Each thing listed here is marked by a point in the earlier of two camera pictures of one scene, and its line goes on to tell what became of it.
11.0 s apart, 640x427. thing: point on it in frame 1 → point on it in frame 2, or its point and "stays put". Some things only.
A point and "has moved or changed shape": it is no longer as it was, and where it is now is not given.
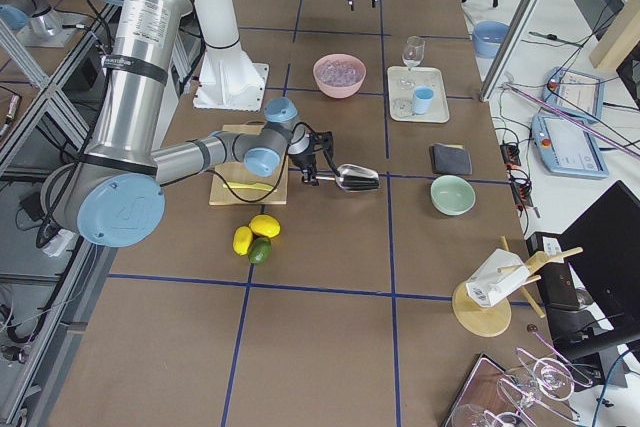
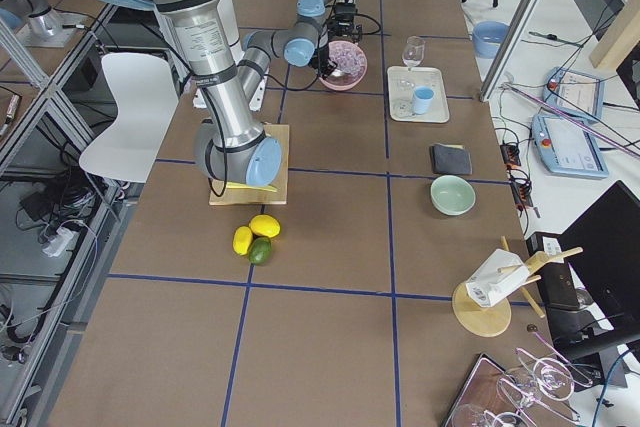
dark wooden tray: [490, 397] stays put
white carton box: [498, 275] stays put
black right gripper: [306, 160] → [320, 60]
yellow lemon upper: [265, 224] stays put
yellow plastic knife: [257, 186] stays put
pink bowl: [339, 75] has moved or changed shape
